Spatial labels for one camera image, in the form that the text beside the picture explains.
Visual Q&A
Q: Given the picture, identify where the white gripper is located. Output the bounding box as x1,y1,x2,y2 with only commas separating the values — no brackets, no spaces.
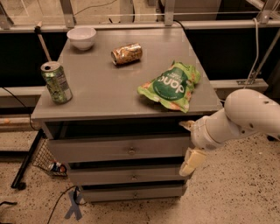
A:
178,115,222,177

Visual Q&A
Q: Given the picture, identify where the grey top drawer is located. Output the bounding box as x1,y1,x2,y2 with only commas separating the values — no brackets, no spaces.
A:
48,133,194,163

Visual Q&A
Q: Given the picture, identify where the grey drawer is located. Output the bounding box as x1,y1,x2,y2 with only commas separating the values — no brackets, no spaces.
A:
68,164,188,186
81,184,186,202
48,133,194,163

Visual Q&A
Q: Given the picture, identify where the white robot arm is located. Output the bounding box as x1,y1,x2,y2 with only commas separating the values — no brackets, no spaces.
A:
179,88,280,177

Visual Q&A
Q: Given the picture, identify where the grey drawer cabinet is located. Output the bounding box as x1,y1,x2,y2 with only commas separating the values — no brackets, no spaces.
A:
31,28,221,191

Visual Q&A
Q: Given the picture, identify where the grey bottom drawer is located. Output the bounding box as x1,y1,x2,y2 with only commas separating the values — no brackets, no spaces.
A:
81,184,186,202

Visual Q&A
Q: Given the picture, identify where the grey middle drawer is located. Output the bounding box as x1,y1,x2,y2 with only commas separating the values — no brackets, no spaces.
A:
68,164,188,186

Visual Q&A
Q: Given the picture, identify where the green chip bag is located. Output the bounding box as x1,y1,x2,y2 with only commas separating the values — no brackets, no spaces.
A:
137,61,201,113

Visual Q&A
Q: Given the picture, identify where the crushed golden soda can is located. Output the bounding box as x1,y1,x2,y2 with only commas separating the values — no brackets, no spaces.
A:
111,43,143,65

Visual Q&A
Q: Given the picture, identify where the grey tape cross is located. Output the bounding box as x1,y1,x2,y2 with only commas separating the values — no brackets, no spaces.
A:
65,191,82,221

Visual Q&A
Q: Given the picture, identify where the small blue white package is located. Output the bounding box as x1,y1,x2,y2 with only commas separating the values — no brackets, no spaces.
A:
48,162,67,174

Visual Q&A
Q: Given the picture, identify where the white ceramic bowl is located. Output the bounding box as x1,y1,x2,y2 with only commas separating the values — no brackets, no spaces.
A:
66,27,97,51

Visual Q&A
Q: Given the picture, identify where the green soda can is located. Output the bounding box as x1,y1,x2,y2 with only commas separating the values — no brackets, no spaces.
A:
41,61,73,104

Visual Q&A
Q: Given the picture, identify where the black metal floor stand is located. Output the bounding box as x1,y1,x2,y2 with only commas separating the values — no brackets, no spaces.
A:
10,129,44,190

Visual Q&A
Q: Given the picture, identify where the wooden stick with black clamp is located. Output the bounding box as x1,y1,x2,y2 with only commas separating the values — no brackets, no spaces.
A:
34,21,52,61

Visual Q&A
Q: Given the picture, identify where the black floor cable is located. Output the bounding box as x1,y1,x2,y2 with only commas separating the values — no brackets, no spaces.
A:
46,185,81,224

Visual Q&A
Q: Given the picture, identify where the white hanging cable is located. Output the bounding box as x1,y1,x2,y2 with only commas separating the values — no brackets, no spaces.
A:
243,17,261,88

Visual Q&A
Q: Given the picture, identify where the wire mesh basket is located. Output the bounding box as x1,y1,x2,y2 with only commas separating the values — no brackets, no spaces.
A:
32,138,67,177

